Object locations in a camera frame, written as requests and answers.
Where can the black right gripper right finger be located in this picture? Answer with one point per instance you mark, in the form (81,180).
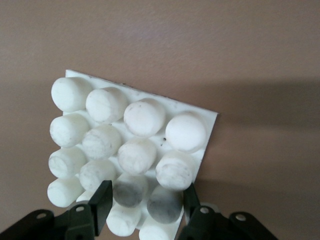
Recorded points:
(197,222)

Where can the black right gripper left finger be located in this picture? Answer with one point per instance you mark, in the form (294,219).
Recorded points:
(100,207)

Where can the white studded base plate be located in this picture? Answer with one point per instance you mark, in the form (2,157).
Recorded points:
(140,120)

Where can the brown table cover sheet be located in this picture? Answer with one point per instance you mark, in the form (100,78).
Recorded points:
(225,37)

